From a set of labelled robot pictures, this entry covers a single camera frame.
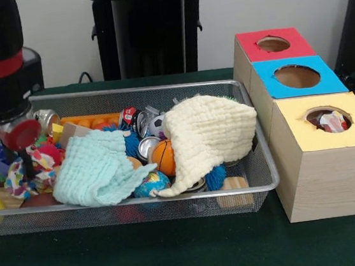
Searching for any wooden box with three holes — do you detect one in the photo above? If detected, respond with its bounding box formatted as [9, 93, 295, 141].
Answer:
[229, 20, 355, 228]

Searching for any cream waffle cloth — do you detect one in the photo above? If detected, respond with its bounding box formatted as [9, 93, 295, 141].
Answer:
[143, 89, 266, 199]

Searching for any blue spiky ball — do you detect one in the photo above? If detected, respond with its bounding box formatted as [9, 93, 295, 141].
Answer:
[203, 164, 229, 191]

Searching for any multicoloured patterned cloth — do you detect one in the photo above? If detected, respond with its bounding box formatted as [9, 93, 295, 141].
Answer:
[0, 140, 69, 202]
[318, 108, 351, 135]

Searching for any small soccer ball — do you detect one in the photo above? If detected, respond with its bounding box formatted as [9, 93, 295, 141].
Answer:
[147, 114, 168, 138]

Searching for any mint waffle cloth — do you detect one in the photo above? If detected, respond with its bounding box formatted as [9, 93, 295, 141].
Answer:
[47, 123, 163, 213]

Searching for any blue globe ball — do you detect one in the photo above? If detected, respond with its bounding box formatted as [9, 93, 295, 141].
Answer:
[134, 170, 172, 199]

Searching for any orange toy basketball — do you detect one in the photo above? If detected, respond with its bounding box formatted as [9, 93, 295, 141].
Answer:
[149, 138, 178, 179]

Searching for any crushed silver drink can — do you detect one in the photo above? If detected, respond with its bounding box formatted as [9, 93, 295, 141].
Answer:
[34, 107, 62, 135]

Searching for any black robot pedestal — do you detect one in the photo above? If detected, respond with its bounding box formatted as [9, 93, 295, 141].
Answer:
[81, 0, 222, 84]

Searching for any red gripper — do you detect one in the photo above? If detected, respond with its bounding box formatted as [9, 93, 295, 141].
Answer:
[0, 117, 48, 186]

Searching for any shallow clear mesh bin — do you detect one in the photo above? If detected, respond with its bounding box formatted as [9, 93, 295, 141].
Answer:
[0, 68, 283, 242]

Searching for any orange toy brick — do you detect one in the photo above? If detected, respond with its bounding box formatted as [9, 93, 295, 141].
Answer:
[61, 111, 121, 135]

